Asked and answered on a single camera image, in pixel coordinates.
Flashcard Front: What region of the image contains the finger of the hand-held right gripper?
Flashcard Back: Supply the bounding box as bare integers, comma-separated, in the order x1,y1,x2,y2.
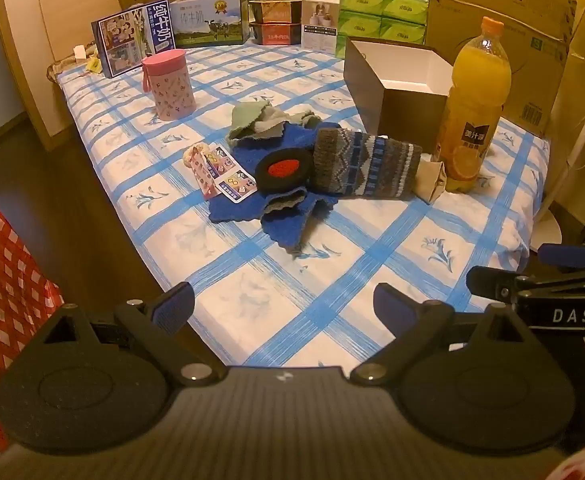
537,241,585,269
466,265,540,307

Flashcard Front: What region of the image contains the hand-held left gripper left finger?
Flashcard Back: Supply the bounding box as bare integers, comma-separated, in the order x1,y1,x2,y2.
40,282,228,387

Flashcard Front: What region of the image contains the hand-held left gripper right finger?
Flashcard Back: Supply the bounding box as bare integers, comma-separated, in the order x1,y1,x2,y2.
349,282,538,386

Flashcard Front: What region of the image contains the beige cloth pouch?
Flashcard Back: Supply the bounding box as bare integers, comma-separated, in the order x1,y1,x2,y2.
412,157,448,205

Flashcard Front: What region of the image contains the pink patterned packet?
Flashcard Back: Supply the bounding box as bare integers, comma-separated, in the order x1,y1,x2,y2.
183,142,220,201

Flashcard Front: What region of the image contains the grey blue knit sock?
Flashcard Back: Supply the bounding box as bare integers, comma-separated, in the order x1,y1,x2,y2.
312,128,423,200

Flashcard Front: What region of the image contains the black round pad red centre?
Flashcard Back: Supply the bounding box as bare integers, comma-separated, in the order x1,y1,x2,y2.
255,147,315,193

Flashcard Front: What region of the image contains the blue felt cloth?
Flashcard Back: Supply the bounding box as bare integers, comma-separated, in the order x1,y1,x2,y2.
208,120,340,256

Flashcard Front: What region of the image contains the green felt cloth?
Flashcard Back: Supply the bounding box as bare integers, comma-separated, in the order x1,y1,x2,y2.
226,101,320,148

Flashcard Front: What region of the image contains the blue checked bed sheet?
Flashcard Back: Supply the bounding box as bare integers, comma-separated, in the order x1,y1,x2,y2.
55,40,553,368

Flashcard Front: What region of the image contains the orange juice bottle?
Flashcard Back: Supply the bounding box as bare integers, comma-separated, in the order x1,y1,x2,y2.
432,16,513,193

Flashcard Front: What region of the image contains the red checked cloth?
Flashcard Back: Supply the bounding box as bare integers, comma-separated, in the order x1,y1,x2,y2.
0,180,66,461

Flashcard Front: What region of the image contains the pink lidded cup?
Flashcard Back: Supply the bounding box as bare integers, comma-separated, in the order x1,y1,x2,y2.
141,50,196,121

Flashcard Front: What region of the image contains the large flattened cardboard box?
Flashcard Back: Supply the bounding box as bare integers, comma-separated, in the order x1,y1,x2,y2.
425,0,578,136

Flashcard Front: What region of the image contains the wicker basket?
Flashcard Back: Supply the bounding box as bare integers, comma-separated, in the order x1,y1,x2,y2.
46,42,98,81

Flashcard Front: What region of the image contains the blue printed carton box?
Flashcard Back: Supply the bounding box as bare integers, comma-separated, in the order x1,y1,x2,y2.
91,0,173,78

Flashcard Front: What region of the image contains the green cow print carton box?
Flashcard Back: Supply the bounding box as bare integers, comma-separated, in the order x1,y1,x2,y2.
170,0,250,50

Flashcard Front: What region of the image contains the red hexagonal gift box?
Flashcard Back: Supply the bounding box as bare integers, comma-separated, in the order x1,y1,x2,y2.
250,21,303,48

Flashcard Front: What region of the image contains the white product box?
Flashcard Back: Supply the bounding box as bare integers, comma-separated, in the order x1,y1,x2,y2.
301,0,341,53

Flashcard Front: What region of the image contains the stack of green tissue packs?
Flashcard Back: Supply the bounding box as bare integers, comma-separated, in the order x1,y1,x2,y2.
337,0,430,46

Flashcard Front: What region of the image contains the wooden door frame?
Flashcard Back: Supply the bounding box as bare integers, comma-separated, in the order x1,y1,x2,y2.
0,0,48,151

